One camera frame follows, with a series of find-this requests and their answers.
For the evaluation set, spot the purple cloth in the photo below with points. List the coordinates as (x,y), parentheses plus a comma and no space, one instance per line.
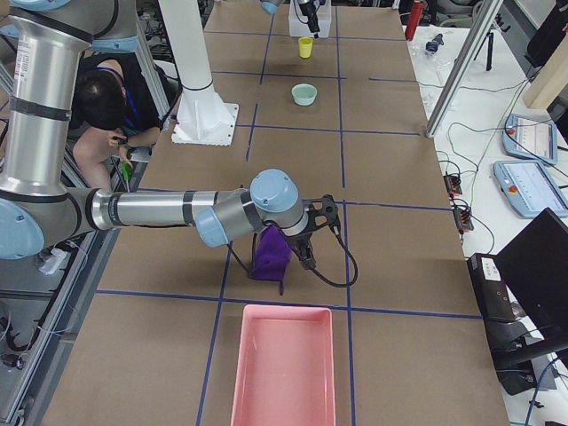
(270,256)

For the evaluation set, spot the near teach pendant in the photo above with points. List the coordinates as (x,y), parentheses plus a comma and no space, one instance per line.
(529,188)

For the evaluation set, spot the red cylinder bottle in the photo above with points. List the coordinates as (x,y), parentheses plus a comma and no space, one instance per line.
(414,19)

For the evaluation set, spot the pink plastic bin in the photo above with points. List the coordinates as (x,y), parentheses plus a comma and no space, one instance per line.
(285,373)

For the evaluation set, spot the aluminium frame post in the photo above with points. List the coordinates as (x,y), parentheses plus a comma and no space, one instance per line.
(481,25)

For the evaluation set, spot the far teach pendant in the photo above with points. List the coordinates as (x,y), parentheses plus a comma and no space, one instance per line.
(526,138)

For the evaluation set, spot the seated person in black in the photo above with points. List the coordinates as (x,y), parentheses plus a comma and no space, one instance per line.
(113,100)

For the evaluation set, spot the wooden board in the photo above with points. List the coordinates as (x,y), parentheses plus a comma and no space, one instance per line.
(548,49)

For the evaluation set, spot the black usb hub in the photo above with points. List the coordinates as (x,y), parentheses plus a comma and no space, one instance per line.
(462,219)
(453,185)

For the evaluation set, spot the light green bowl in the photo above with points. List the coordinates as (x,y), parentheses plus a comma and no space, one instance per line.
(304,94)

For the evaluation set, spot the black monitor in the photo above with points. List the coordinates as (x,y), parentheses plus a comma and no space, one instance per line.
(534,267)

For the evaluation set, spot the yellow plastic cup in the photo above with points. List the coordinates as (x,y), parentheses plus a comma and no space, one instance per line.
(305,45)

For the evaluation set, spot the folded dark blue umbrella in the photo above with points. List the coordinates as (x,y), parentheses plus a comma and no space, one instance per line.
(433,45)

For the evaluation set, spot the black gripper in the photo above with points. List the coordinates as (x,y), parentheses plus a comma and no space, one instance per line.
(298,243)
(307,11)

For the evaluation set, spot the black computer box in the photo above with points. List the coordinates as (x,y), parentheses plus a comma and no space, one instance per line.
(490,289)

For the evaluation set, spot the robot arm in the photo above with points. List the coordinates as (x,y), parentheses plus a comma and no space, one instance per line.
(44,197)
(272,6)

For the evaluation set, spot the clear plastic bin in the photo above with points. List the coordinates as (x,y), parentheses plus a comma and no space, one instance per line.
(297,27)

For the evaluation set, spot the white pedestal base plate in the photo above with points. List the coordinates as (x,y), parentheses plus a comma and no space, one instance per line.
(209,126)

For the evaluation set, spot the teach pendant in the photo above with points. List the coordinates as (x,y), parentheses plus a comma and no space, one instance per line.
(529,188)
(526,138)

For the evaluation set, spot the white camera pedestal column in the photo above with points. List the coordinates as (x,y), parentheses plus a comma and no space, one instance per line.
(182,20)

